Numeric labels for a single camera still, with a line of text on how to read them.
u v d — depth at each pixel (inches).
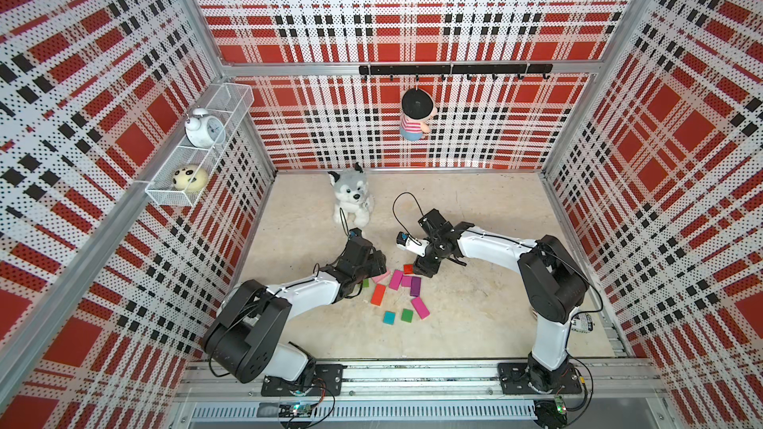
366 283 30.9
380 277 32.1
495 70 34.8
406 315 33.3
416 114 37.4
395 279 35.7
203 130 27.5
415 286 35.1
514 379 28.9
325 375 29.1
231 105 34.6
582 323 31.6
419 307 33.8
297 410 27.3
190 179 25.1
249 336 17.0
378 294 34.7
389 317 33.5
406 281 35.7
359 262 28.4
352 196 36.6
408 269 33.7
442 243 27.2
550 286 19.3
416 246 32.0
